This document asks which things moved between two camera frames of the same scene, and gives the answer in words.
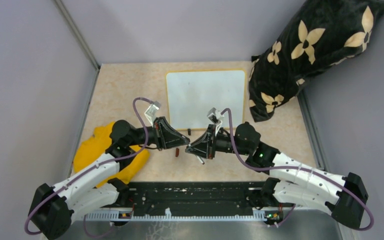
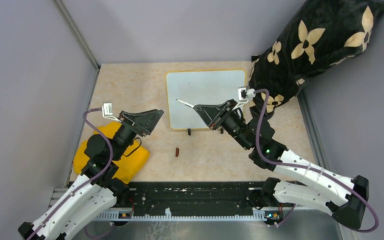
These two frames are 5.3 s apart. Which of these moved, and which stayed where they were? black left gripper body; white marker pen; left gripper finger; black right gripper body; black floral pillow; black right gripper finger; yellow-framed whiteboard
Moved: black right gripper body; left gripper finger; white marker pen; black left gripper body; black right gripper finger
Stayed: yellow-framed whiteboard; black floral pillow
